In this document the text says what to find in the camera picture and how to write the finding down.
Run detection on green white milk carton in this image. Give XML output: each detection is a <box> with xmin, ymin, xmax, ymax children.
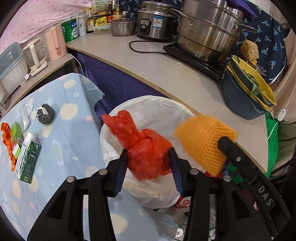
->
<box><xmin>15</xmin><ymin>132</ymin><xmax>42</xmax><ymax>184</ymax></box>

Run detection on orange foam fruit net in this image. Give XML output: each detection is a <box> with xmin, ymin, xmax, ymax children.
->
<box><xmin>174</xmin><ymin>115</ymin><xmax>238</xmax><ymax>177</ymax></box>

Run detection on orange plastic bag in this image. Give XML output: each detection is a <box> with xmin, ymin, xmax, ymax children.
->
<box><xmin>1</xmin><ymin>123</ymin><xmax>16</xmax><ymax>172</ymax></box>

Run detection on red plastic bag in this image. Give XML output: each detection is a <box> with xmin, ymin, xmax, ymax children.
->
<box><xmin>102</xmin><ymin>110</ymin><xmax>173</xmax><ymax>181</ymax></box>

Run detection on green cardboard box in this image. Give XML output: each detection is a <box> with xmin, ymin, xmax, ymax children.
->
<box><xmin>11</xmin><ymin>121</ymin><xmax>23</xmax><ymax>159</ymax></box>

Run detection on white trash bag bin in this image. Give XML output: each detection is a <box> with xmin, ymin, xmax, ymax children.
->
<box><xmin>99</xmin><ymin>95</ymin><xmax>206</xmax><ymax>209</ymax></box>

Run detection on green plastic bag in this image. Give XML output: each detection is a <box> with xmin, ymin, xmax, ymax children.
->
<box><xmin>264</xmin><ymin>113</ymin><xmax>279</xmax><ymax>178</ymax></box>

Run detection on stacked yellow blue colander bowls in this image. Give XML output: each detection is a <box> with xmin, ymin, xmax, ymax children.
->
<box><xmin>222</xmin><ymin>55</ymin><xmax>276</xmax><ymax>120</ymax></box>

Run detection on steel wool scrubber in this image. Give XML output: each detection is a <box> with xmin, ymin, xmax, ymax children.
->
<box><xmin>36</xmin><ymin>103</ymin><xmax>55</xmax><ymax>125</ymax></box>

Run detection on blue patterned tablecloth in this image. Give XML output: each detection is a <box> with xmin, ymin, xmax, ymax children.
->
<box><xmin>0</xmin><ymin>73</ymin><xmax>179</xmax><ymax>241</ymax></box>

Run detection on clear crumpled plastic wrap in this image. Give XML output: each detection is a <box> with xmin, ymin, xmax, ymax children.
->
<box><xmin>20</xmin><ymin>103</ymin><xmax>33</xmax><ymax>133</ymax></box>

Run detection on black induction cooktop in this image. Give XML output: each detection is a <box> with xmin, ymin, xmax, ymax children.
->
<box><xmin>163</xmin><ymin>43</ymin><xmax>225</xmax><ymax>81</ymax></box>

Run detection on brown loofah sponge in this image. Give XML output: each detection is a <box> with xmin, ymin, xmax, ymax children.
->
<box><xmin>240</xmin><ymin>40</ymin><xmax>259</xmax><ymax>61</ymax></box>

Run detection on white dish rack with cover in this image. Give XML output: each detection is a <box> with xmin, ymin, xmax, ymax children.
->
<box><xmin>0</xmin><ymin>42</ymin><xmax>29</xmax><ymax>97</ymax></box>

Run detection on glass electric kettle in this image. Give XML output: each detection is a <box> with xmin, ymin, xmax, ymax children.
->
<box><xmin>23</xmin><ymin>38</ymin><xmax>48</xmax><ymax>77</ymax></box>

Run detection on large steel steamer pot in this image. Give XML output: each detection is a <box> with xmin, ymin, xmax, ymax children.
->
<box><xmin>169</xmin><ymin>0</ymin><xmax>257</xmax><ymax>64</ymax></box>

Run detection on pink electric kettle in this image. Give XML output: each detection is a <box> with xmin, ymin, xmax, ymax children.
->
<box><xmin>44</xmin><ymin>25</ymin><xmax>67</xmax><ymax>61</ymax></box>

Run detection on green tin can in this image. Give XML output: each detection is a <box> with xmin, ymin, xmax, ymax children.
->
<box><xmin>61</xmin><ymin>18</ymin><xmax>79</xmax><ymax>43</ymax></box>

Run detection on dark soy sauce bottle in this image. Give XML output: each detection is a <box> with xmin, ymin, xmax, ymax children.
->
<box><xmin>85</xmin><ymin>9</ymin><xmax>94</xmax><ymax>33</ymax></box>

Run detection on white thermos bottle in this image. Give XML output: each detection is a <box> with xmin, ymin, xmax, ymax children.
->
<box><xmin>78</xmin><ymin>15</ymin><xmax>87</xmax><ymax>37</ymax></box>

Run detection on small steel pot with lid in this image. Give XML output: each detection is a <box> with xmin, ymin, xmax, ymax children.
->
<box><xmin>110</xmin><ymin>17</ymin><xmax>137</xmax><ymax>37</ymax></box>

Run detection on steel rice cooker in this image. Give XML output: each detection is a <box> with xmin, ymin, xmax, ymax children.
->
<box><xmin>137</xmin><ymin>1</ymin><xmax>178</xmax><ymax>42</ymax></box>

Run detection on pink dotted curtain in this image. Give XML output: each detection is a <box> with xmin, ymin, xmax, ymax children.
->
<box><xmin>1</xmin><ymin>0</ymin><xmax>91</xmax><ymax>52</ymax></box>

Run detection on black power cable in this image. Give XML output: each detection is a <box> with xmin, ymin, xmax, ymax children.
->
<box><xmin>128</xmin><ymin>40</ymin><xmax>176</xmax><ymax>56</ymax></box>

